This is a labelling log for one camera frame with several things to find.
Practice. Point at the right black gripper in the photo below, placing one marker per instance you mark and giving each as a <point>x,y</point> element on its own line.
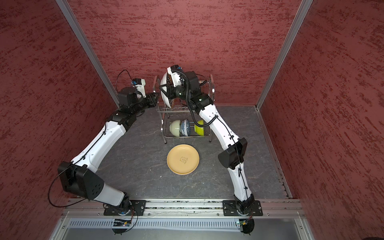
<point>172,93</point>

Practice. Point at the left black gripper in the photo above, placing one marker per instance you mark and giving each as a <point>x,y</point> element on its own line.
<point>150,97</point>

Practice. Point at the white patterned deep plate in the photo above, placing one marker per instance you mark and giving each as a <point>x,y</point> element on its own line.
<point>165,83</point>

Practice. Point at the steel two-tier dish rack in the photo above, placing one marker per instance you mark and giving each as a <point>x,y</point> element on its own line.
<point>179,111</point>

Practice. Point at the yellow bear plate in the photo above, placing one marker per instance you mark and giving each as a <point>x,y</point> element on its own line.
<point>183,159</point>

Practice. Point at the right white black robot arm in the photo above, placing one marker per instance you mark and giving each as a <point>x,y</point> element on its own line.
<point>234,148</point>

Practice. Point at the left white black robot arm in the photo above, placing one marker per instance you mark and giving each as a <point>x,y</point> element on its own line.
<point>79,176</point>

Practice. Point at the pale green bowl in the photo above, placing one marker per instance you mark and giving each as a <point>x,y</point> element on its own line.
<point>175,128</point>

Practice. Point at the blue floral white bowl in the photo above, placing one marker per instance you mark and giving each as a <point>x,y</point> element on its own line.
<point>185,128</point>

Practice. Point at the lime green bowl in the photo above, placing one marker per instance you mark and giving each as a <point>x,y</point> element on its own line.
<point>199,130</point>

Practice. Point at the left base circuit board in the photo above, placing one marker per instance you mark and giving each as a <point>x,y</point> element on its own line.
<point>120,226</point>

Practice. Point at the base circuit board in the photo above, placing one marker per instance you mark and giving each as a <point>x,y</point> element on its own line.
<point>120,226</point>
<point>246,226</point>

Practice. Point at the right base circuit board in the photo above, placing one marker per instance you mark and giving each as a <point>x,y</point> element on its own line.
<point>246,226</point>

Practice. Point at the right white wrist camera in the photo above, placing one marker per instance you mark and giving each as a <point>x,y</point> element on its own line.
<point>175,75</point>

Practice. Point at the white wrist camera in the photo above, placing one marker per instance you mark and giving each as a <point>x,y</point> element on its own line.
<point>175,75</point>
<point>140,86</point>

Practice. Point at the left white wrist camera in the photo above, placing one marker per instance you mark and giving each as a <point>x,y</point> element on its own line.
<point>140,86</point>

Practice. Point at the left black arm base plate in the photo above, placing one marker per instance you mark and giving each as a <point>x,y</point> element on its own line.
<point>136,207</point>

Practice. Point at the left aluminium corner post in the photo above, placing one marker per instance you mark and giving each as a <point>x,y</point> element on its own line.
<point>81,36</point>

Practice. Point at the aluminium corner post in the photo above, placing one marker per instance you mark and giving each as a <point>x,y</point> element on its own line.
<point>290,37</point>
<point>81,36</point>

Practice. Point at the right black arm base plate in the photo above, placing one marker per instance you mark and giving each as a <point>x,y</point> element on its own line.
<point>231,207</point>

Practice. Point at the right aluminium corner post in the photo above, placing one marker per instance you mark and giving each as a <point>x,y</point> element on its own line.
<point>290,37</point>

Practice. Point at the aluminium front rail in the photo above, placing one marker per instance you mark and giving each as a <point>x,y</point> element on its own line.
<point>183,214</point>

